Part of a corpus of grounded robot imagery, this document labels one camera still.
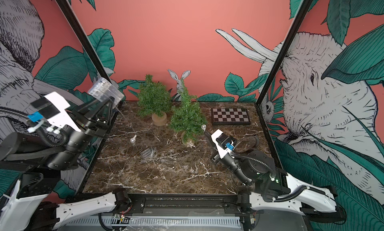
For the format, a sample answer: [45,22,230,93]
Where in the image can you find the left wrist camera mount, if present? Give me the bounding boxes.
[27,92,81,135]

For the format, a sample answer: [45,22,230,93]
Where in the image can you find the black right frame post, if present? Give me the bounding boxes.
[255,0,313,108]

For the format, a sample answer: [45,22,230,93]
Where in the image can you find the black left frame post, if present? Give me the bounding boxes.
[55,0,111,83]

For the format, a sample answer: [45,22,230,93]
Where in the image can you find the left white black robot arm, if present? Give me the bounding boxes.
[1,97,133,231]

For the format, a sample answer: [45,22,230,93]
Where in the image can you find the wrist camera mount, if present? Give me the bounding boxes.
[27,92,81,135]
[212,130,238,154]

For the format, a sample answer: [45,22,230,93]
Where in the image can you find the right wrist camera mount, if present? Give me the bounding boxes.
[212,130,238,154]

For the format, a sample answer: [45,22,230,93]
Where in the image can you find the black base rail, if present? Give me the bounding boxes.
[128,194,251,215]

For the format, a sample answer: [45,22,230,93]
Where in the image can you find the clear string light battery box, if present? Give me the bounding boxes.
[88,77,125,106]

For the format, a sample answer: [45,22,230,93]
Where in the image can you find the mini christmas tree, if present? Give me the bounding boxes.
[137,74,172,127]
[170,80,207,145]

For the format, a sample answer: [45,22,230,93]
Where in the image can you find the black frame post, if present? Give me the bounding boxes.
[255,0,313,108]
[55,0,111,83]

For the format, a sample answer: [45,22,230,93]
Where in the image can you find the white perforated strip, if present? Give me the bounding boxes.
[65,215,242,228]

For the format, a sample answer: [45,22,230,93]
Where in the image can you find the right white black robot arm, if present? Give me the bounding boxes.
[204,130,347,223]

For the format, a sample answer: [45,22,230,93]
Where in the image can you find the small chessboard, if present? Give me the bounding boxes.
[211,108,251,126]

